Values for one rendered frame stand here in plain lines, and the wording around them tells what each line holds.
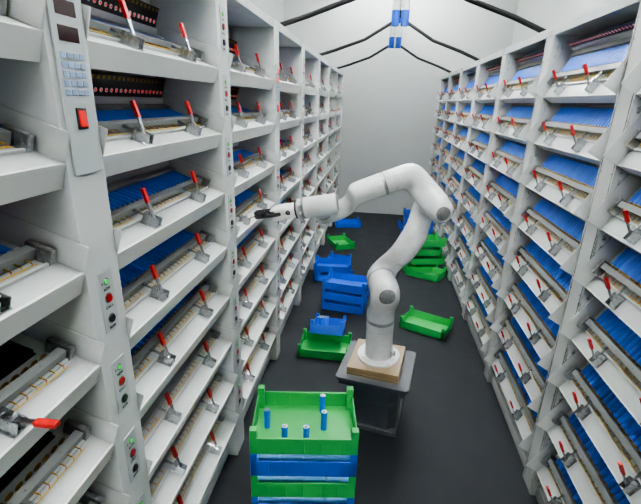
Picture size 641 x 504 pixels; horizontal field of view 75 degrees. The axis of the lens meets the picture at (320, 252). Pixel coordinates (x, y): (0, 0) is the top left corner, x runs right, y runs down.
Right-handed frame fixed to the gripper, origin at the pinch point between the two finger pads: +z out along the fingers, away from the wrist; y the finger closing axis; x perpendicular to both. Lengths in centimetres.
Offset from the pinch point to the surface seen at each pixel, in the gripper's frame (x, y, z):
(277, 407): -52, -52, -9
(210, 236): 1.0, -29.5, 9.1
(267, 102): 43, 43, -1
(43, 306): 13, -107, 2
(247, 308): -40.0, -1.5, 14.3
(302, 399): -51, -50, -17
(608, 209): -7, -29, -114
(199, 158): 26.7, -27.3, 7.0
